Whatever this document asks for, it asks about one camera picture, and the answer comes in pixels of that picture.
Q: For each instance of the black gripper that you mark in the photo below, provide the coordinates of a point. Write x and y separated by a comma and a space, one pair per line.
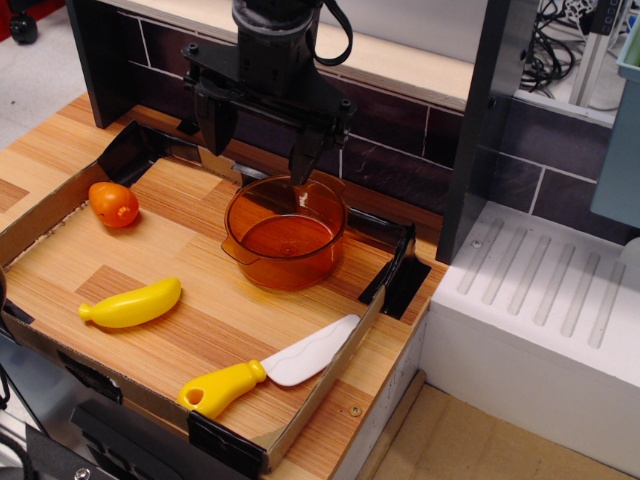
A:
272, 71

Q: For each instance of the yellow toy banana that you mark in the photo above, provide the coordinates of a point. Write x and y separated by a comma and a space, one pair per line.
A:
134, 308

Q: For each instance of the orange transparent plastic pot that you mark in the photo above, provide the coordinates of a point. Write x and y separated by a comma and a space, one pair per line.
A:
287, 237

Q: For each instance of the cardboard fence with black tape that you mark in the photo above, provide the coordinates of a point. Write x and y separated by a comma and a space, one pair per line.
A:
220, 319

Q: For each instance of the orange toy fruit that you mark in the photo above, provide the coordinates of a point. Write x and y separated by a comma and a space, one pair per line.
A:
115, 205

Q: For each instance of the wooden shelf ledge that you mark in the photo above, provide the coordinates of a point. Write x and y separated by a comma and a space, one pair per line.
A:
380, 64

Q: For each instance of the black caster wheel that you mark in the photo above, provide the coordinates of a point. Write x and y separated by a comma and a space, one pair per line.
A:
23, 29

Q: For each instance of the white toy sink drainboard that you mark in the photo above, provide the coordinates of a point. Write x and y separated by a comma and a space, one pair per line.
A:
538, 324

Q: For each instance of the teal plastic bin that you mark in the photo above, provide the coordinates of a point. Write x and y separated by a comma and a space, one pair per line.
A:
617, 190

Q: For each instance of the dark grey vertical post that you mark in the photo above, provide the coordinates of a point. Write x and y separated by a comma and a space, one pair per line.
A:
503, 48

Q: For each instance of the yellow handled white toy knife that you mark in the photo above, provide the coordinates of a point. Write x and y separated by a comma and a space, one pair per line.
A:
212, 393

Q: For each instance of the aluminium frame rail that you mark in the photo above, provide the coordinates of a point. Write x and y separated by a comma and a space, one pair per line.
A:
607, 21

